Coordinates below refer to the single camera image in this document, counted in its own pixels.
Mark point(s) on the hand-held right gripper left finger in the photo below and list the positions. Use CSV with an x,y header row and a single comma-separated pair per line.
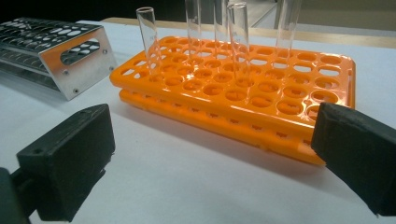
x,y
68,161

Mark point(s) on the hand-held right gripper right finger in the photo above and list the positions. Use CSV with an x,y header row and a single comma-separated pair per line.
x,y
358,155

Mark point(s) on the silver metal test tube rack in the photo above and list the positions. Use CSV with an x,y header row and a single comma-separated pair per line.
x,y
84,71

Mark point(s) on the orange plastic test tube rack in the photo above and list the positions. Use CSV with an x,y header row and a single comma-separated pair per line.
x,y
218,109

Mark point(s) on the clear glass test tube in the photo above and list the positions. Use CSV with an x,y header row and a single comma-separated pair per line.
x,y
239,37
193,25
148,37
288,28
220,21

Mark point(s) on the white table mat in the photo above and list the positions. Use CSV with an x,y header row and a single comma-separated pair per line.
x,y
186,186

